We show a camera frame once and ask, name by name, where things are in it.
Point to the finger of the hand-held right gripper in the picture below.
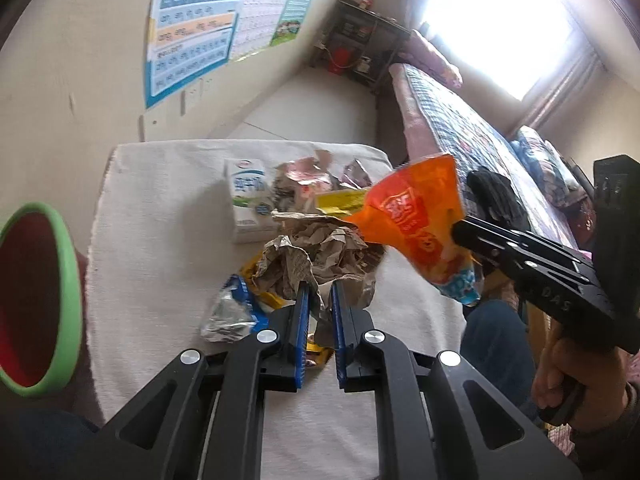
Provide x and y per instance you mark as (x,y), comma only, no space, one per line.
(500,242)

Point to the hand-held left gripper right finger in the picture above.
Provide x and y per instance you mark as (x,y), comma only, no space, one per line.
(336,332)

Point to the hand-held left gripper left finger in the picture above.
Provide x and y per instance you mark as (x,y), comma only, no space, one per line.
(301,322)

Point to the brown paper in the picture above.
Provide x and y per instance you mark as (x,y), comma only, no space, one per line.
(320,245)

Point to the pink strawberry carton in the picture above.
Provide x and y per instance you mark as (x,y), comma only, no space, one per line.
(300,175)

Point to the red bin with green rim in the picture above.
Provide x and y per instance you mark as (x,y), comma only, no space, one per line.
(67,310)

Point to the person's right forearm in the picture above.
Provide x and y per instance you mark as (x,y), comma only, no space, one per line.
(612,435)

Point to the person's right hand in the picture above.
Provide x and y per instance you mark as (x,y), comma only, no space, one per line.
(595,385)

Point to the yellow orange snack packet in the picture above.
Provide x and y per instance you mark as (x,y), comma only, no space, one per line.
(265,297)

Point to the black cloth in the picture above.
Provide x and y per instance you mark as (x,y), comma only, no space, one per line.
(495,195)

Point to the blue and silver wrapper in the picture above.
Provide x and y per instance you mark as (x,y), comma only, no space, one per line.
(225,315)

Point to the patterned pillow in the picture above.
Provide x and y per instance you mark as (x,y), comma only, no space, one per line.
(545,160)

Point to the person's right leg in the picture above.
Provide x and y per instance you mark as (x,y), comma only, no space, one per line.
(495,345)

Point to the person's leg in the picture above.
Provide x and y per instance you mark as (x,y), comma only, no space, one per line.
(495,345)
(40,445)

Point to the yellow wrapper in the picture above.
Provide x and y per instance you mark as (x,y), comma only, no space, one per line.
(340,200)

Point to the blue patterned quilt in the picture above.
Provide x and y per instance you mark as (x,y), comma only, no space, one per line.
(450,120)

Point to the white milk carton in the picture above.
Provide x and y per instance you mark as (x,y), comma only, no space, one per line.
(247,195)

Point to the purple curtain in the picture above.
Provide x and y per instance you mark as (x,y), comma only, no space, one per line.
(565,95)

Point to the pink blanket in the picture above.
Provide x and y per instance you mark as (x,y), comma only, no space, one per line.
(405,120)

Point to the crumpled silver wrapper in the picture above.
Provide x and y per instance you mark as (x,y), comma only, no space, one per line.
(356,175)

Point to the white towel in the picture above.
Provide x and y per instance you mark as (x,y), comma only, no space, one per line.
(165,220)

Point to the rolled pink bedding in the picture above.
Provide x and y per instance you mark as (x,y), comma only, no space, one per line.
(435,55)

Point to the bright window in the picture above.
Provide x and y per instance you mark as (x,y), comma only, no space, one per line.
(495,20)

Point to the small white box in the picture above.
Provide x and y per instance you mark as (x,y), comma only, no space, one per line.
(365,65)

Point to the red bucket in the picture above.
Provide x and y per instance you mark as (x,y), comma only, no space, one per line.
(340,60)

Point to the dark metal shelf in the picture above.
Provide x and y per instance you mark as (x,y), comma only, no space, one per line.
(370,25)

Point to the person's left leg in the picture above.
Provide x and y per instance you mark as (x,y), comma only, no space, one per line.
(40,445)

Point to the white wall socket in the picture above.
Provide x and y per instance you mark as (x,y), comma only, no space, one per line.
(205,86)
(190,100)

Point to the green bordered wall poster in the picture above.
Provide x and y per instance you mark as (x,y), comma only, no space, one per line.
(297,5)

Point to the blue pinyin wall poster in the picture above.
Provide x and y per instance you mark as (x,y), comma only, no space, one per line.
(195,25)

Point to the white chart wall poster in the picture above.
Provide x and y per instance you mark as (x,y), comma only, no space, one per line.
(262,5)

